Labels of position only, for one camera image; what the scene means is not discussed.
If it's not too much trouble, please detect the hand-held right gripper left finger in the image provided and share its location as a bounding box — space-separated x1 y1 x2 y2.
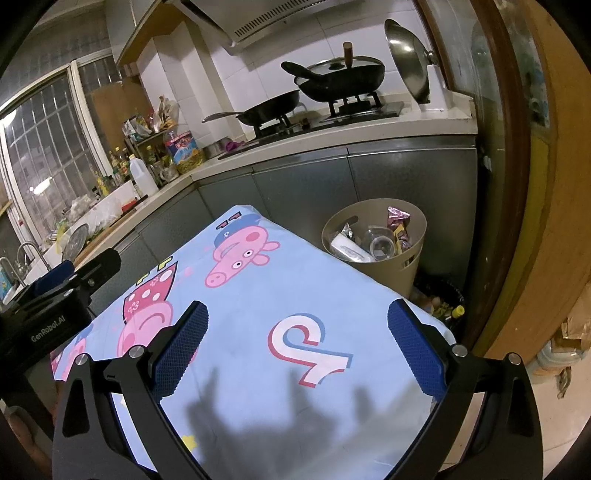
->
52 300 212 480

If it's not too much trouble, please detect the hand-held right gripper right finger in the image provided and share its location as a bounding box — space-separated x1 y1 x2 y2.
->
382 299 544 480

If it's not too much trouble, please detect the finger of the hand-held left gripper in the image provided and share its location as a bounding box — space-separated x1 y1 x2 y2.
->
25 260 77 296
69 248 123 298

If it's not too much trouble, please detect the beige plastic bin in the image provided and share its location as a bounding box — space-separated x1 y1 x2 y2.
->
322 198 428 301

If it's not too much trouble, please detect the steel strainer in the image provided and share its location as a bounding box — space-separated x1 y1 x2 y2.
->
60 224 90 261

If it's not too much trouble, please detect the steel faucet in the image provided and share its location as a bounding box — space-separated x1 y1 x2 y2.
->
17 241 47 273

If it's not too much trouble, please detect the white plastic bottle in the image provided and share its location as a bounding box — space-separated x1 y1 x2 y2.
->
128 154 159 198

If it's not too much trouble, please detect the row of condiment bottles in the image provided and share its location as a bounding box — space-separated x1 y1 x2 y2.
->
95 148 132 197

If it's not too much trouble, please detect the clear plastic cup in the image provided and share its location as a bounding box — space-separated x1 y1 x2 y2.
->
369 233 398 259

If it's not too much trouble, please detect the blue cartoon printed cloth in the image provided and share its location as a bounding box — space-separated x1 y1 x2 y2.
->
51 204 455 480

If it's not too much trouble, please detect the barred kitchen window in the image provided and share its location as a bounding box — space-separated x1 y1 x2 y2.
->
0 60 121 250

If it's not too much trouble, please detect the white plastic tube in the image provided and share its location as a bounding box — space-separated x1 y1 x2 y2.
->
330 233 370 263

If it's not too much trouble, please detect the shiny pink wrapper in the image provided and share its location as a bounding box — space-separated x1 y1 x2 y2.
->
387 206 413 252

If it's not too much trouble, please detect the blue and yellow snack bag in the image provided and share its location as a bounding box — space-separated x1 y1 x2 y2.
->
165 130 206 175

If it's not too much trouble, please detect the grey kitchen cabinet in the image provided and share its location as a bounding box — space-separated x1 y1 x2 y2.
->
74 131 478 324

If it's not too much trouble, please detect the black frying pan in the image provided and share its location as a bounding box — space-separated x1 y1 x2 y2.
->
202 89 302 127

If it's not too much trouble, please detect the black gas stove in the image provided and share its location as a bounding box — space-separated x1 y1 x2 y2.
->
217 99 407 160

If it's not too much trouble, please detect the white lid holder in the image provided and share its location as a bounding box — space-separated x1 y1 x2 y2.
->
418 65 455 114

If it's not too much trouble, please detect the black wok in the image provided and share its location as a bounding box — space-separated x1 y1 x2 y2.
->
281 60 386 103

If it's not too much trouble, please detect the range hood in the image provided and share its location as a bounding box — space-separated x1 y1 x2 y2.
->
166 0 333 56

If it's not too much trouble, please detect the steel wok lid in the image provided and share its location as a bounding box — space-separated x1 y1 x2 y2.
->
384 18 437 104

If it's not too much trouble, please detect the glass lid with wooden knob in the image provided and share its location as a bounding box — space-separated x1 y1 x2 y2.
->
305 41 384 77

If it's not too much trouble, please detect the wooden door frame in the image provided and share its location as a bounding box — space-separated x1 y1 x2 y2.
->
416 0 591 370

